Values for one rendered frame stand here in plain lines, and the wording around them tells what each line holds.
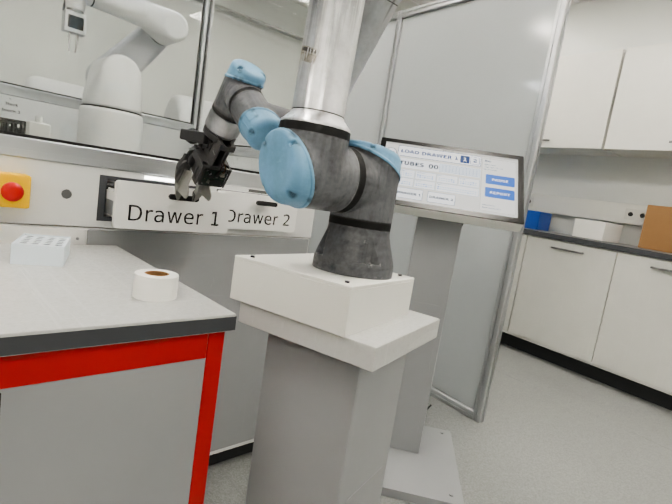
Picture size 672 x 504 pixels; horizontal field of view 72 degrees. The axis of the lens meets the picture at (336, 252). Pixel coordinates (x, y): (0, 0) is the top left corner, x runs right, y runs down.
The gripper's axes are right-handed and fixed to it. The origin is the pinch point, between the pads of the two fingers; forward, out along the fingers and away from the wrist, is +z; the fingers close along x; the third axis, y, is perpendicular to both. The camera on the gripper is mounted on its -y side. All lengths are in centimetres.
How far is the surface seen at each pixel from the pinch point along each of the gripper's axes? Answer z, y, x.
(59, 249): 4.7, 14.7, -28.1
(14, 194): 8.8, -4.9, -32.8
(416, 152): -18, -16, 87
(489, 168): -29, 3, 102
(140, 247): 22.8, -4.1, -3.3
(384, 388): -9, 62, 16
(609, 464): 40, 103, 174
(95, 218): 17.1, -8.1, -14.9
